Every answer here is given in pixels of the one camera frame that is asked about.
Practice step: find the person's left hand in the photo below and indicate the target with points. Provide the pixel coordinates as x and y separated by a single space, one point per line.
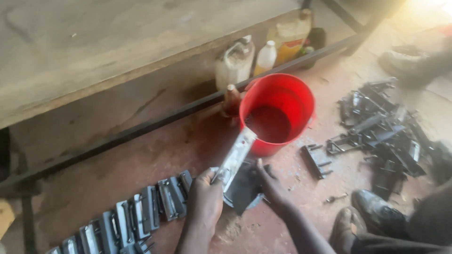
204 203

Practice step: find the person's right hand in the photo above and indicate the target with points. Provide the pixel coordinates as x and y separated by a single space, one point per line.
273 192

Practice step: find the person's right fingers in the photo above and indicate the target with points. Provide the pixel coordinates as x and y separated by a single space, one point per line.
262 168

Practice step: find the person's left fingers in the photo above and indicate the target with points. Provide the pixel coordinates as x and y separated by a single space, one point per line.
210 175

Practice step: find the dark metal hinge piece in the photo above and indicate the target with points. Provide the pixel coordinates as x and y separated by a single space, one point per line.
243 185

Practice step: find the silver coated paint brush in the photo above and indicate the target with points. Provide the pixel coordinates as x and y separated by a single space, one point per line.
236 155

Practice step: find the dark red liquid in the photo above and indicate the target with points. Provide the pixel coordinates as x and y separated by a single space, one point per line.
269 124

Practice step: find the brown plastic bottle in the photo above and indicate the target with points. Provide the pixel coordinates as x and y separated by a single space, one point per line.
232 102

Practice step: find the red plastic bucket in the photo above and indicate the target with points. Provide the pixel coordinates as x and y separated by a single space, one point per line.
282 95

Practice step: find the small metal bolt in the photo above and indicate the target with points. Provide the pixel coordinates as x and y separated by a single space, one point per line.
335 198

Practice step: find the row of silver painted hinges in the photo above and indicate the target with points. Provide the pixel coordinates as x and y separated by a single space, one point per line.
141 213

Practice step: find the black work boot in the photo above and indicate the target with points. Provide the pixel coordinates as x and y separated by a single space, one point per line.
346 227
379 213

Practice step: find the white plastic jerrycan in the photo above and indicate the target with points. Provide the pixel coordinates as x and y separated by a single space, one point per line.
233 65

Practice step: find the small white plastic bottle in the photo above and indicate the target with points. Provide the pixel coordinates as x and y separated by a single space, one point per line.
265 58

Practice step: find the pile of black metal parts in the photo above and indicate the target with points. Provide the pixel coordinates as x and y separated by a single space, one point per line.
385 134

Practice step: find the yellow oil jerrycan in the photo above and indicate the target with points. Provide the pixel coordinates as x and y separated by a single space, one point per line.
291 38

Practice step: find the dark plastic bottle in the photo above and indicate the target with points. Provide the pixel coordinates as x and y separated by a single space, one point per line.
316 40

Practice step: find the person's dark trousers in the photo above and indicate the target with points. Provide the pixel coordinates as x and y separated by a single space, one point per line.
420 225

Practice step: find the yellow object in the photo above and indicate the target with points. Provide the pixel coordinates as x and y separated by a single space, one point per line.
5 218

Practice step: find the single black metal bracket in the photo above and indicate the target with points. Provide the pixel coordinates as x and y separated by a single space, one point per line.
314 160

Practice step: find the black metal table frame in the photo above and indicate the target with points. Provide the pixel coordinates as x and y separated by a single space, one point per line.
152 123

